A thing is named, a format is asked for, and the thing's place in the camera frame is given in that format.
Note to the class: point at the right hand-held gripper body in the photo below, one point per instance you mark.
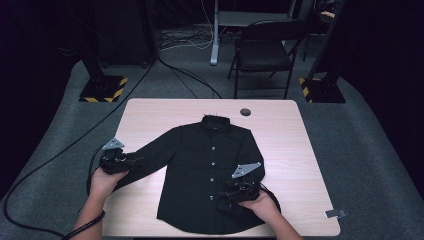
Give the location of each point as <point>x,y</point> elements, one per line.
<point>246,170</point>

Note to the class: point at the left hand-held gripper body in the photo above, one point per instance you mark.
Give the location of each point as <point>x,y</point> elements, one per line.
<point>113,160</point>

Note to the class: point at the black button shirt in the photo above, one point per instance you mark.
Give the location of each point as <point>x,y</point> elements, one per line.
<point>206,160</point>

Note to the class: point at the person's left hand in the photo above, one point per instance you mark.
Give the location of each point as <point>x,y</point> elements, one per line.
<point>105,183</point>

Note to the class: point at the person's right hand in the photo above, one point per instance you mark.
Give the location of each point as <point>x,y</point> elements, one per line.
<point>263,206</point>

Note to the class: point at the round black table grommet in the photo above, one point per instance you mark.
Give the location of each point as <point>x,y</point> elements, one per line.
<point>245,112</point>

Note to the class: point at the metal stand with striped base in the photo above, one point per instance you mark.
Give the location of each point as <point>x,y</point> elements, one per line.
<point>100,88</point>
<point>325,91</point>

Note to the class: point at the grey metal clip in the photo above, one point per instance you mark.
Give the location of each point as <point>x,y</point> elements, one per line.
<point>335,213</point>

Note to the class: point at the black folding chair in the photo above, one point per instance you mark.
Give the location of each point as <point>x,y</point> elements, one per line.
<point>263,53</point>

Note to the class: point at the dark cabinet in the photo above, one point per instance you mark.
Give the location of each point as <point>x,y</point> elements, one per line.
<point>123,33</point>

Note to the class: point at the white desk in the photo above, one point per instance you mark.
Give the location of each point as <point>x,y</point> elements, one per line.
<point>215,40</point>

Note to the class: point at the small tan object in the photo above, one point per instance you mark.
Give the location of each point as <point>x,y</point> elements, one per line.
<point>328,14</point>

